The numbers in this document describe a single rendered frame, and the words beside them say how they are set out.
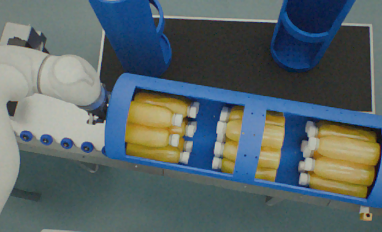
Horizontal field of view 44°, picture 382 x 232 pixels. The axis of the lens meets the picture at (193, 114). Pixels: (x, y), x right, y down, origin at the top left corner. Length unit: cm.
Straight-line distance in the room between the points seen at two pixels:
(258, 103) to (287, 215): 126
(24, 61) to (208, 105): 69
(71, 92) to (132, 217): 156
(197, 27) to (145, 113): 130
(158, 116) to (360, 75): 150
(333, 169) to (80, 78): 80
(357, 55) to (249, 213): 103
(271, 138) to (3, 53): 78
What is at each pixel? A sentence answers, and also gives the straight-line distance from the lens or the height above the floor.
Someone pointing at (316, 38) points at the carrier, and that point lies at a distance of 221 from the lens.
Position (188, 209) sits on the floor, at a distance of 259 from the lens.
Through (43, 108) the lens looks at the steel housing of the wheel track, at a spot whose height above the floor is 93.
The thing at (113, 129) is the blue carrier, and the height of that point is 121.
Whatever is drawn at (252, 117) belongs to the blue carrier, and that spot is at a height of 123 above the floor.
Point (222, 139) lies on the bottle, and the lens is 154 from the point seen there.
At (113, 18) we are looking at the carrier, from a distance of 193.
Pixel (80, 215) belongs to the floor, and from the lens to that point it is 268.
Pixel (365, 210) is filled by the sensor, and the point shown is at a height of 90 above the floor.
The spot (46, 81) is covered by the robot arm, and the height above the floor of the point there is 153.
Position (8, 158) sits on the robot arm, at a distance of 96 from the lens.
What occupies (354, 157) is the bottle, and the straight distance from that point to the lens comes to 149.
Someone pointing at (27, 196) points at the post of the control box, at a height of 16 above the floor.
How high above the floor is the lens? 258
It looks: 75 degrees down
